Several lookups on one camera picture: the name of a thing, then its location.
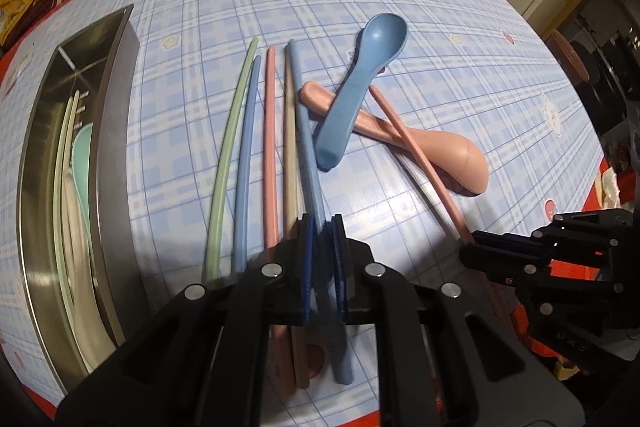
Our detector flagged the blue chopstick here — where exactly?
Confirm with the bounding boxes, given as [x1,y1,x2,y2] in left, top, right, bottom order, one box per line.
[286,39,354,386]
[231,55,262,274]

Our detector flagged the beige spoon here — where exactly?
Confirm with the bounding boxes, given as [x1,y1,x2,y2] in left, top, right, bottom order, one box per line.
[65,180,112,372]

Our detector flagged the beige chopstick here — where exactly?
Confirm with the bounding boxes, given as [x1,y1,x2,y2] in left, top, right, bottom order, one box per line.
[52,90,79,311]

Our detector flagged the teal green spoon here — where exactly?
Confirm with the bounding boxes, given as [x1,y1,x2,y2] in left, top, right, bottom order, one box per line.
[70,124,92,253]

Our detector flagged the pink chopstick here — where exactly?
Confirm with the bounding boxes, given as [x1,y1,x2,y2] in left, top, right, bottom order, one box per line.
[369,87,513,329]
[262,46,296,398]

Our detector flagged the light green chopstick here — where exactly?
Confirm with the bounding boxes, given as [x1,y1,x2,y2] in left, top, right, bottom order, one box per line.
[202,37,258,283]

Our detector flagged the tan chopstick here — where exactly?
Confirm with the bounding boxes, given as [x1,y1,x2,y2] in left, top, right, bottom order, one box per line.
[283,48,310,389]

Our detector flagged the pink spoon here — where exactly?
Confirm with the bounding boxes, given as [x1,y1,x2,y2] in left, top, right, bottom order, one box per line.
[300,81,489,195]

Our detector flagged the stainless steel utensil tray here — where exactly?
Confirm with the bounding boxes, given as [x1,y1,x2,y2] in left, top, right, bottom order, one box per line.
[17,5,151,391]

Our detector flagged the brown trash bin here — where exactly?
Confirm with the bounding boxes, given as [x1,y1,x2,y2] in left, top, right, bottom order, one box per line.
[546,30,590,86]

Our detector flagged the blue plaid tablecloth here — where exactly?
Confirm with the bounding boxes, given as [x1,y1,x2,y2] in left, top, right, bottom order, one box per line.
[1,0,603,404]

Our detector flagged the blue spoon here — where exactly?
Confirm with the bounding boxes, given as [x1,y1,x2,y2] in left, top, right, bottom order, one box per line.
[314,13,408,172]

